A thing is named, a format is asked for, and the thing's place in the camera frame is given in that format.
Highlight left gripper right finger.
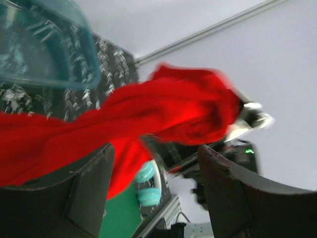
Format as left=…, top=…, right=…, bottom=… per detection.
left=198, top=145, right=317, bottom=238

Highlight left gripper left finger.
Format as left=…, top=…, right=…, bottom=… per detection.
left=0, top=144, right=114, bottom=238

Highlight red t shirt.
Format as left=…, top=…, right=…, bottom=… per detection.
left=0, top=64, right=240, bottom=199

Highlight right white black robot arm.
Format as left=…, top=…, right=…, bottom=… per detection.
left=144, top=137, right=259, bottom=210

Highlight mint green headphones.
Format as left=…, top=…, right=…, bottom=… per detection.
left=135, top=160, right=162, bottom=207

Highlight teal transparent plastic bin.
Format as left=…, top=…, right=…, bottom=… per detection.
left=0, top=0, right=101, bottom=90

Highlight green ring binder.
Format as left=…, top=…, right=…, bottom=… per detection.
left=100, top=184, right=142, bottom=238

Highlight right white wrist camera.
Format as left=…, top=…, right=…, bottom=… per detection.
left=225, top=102, right=274, bottom=142

